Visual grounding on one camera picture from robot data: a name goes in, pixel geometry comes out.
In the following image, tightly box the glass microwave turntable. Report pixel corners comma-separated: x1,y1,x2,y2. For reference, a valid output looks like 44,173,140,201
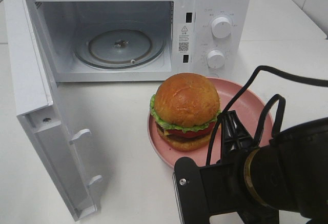
74,29,166,70

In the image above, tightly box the white upper microwave knob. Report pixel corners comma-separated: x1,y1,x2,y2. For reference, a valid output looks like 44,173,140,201
211,15,232,39

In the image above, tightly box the white microwave knob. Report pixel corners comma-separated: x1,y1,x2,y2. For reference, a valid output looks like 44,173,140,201
207,50,225,69
211,15,232,39

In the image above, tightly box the white lower microwave knob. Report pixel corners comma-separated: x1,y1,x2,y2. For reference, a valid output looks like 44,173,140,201
207,50,225,69

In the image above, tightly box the burger with lettuce and tomato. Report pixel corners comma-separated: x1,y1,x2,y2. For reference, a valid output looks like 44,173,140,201
150,73,221,152

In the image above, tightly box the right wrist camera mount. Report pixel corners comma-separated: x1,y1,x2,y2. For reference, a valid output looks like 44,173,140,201
173,157,210,224

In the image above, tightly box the white warning label sticker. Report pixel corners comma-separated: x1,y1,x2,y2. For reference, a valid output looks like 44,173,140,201
177,24,191,53

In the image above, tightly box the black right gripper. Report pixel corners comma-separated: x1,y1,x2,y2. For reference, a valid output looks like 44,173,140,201
200,110,279,223

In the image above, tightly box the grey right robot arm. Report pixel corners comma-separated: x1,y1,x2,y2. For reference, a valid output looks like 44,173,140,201
200,111,327,223

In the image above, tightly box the white microwave door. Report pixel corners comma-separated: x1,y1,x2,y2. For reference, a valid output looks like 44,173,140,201
4,0,102,220

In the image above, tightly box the white microwave oven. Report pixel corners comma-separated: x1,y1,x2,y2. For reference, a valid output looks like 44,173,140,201
36,0,250,82

